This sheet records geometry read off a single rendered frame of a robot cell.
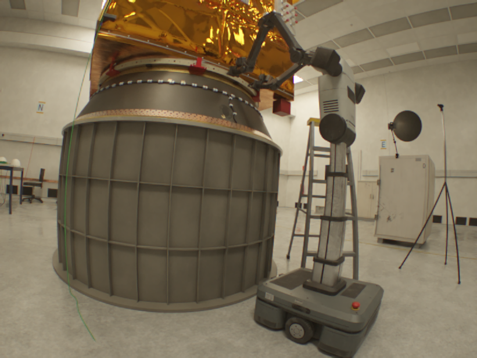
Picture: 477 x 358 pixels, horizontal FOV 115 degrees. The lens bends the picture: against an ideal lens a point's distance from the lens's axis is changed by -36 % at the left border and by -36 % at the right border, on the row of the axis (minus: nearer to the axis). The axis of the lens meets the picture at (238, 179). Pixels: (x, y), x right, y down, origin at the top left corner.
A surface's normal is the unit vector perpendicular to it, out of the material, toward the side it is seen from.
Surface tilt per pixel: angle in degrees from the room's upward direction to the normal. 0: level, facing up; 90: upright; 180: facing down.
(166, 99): 62
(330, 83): 90
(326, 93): 90
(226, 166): 90
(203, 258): 90
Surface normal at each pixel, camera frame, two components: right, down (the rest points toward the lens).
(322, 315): -0.71, -0.08
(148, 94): 0.11, -0.49
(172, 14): 0.60, -0.02
